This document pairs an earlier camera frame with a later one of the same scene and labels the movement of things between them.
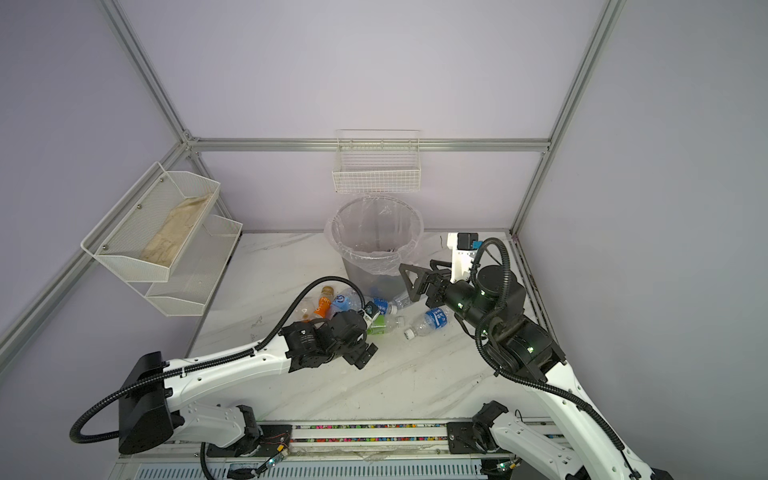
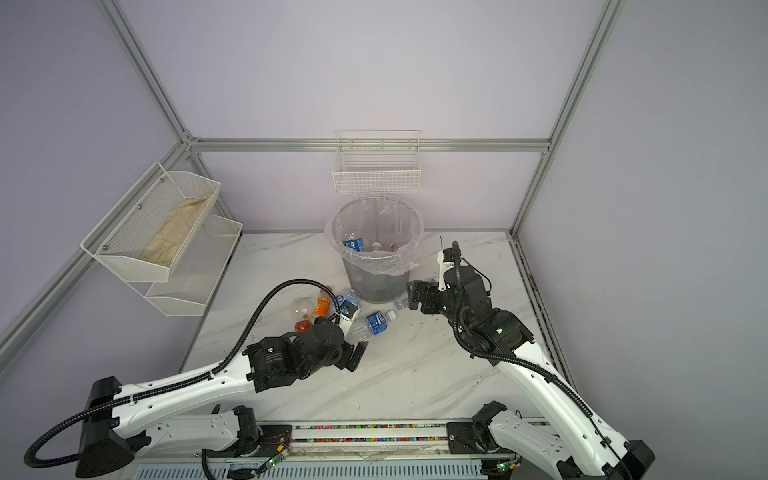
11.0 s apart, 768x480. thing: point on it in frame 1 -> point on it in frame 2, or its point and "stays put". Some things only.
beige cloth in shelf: (162, 247) stays put
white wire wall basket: (378, 161) stays put
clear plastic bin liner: (374, 232) stays put
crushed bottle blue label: (384, 306) -> (351, 295)
